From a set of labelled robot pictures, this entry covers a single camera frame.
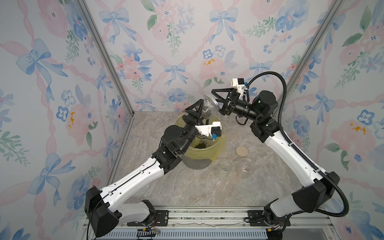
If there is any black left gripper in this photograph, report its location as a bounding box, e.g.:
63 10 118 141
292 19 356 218
179 102 209 156

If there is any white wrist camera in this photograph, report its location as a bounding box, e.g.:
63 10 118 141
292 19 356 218
232 78 248 98
195 121 222 141

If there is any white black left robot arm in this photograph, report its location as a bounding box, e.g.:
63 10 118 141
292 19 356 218
85 99 204 239

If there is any yellow plastic bin liner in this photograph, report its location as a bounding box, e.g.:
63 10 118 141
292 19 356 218
189 128 227 162

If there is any beige round jar lid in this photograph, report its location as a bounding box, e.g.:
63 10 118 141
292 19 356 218
236 146 249 158

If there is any black corrugated cable conduit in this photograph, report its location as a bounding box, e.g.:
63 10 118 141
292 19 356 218
244 71 350 218

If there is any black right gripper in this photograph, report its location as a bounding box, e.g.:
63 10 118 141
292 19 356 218
211 89 262 124

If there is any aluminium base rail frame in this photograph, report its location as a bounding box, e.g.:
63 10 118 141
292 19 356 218
102 206 341 240

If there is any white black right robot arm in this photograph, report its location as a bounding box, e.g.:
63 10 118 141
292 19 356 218
212 88 348 226

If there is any glass jar with tea leaves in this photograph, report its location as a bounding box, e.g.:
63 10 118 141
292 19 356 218
218 160 233 174

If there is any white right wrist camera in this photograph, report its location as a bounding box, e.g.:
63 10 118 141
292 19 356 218
232 78 248 98

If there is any grey mesh trash bin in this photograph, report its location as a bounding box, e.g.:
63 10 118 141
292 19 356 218
181 149 213 170

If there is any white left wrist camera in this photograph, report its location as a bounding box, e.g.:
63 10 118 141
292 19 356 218
195 121 222 141

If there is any translucent plastic container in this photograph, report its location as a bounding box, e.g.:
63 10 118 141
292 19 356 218
235 159 253 179

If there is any small jar with grey lid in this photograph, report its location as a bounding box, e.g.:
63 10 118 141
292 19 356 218
202 95 220 120

